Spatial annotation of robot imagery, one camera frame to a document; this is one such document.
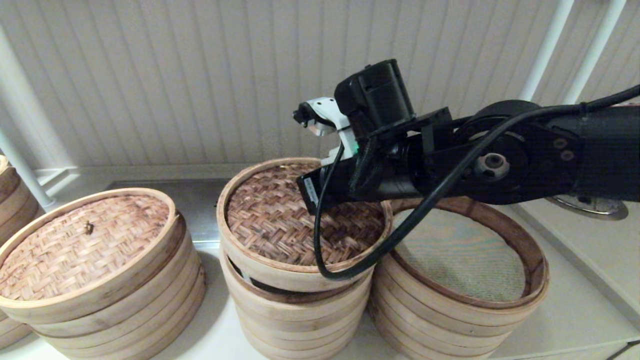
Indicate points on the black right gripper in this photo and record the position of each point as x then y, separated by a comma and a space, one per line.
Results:
395, 170

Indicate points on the dark woven bamboo lid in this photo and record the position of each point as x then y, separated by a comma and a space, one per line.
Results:
270, 225

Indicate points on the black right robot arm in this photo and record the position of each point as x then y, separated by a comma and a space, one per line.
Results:
600, 150

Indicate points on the beige steamer liner cloth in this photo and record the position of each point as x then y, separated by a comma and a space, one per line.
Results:
465, 260

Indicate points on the large bamboo steamer stack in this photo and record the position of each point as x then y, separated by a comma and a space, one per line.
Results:
450, 320
125, 325

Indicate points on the small bamboo steamer stack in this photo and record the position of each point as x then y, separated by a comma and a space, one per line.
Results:
300, 320

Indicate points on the round steel lid black knob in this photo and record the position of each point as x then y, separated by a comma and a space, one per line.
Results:
595, 207

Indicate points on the light woven bamboo lid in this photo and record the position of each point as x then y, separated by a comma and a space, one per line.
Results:
75, 250

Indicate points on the black boxy motor housing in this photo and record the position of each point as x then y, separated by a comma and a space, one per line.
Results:
375, 95

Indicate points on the thick white column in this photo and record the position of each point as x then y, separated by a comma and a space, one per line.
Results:
25, 100

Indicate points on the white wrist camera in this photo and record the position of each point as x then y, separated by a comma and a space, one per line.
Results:
325, 112

